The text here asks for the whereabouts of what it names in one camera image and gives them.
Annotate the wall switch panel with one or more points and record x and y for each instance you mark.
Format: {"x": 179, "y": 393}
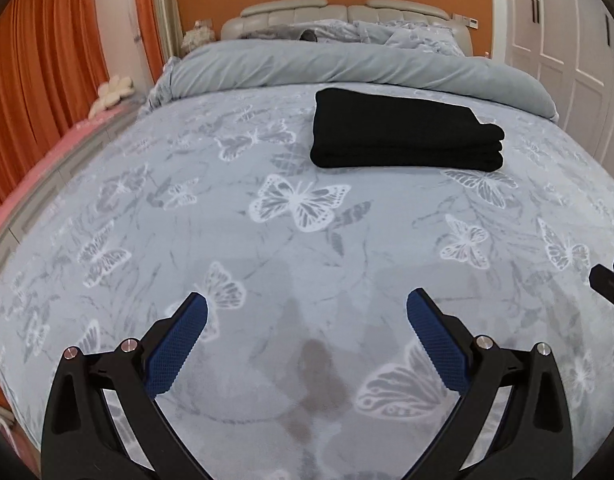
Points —
{"x": 466, "y": 20}

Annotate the grey patterned pillow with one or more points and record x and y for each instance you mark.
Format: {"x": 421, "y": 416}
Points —
{"x": 398, "y": 34}

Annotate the orange curtain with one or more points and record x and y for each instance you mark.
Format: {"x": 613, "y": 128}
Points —
{"x": 54, "y": 55}

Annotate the black pants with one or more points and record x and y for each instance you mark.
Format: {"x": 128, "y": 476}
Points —
{"x": 356, "y": 130}

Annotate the white wardrobe doors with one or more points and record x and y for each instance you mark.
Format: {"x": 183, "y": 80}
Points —
{"x": 568, "y": 45}

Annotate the white flower plush cushion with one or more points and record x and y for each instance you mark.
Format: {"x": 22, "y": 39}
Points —
{"x": 111, "y": 93}

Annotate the white bedside ornament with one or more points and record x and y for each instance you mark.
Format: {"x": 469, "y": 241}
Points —
{"x": 200, "y": 34}

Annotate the grey butterfly bed sheet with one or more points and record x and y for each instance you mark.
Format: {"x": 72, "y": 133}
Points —
{"x": 308, "y": 367}

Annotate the beige leather headboard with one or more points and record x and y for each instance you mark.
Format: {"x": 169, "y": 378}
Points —
{"x": 285, "y": 12}

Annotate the pink bench mat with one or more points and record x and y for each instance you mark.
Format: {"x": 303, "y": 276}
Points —
{"x": 73, "y": 139}

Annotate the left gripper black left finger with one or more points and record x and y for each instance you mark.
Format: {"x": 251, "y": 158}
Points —
{"x": 79, "y": 438}

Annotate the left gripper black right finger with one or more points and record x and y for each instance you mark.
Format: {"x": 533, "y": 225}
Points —
{"x": 534, "y": 436}

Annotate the grey rolled duvet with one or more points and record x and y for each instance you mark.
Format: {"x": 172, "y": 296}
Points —
{"x": 257, "y": 63}

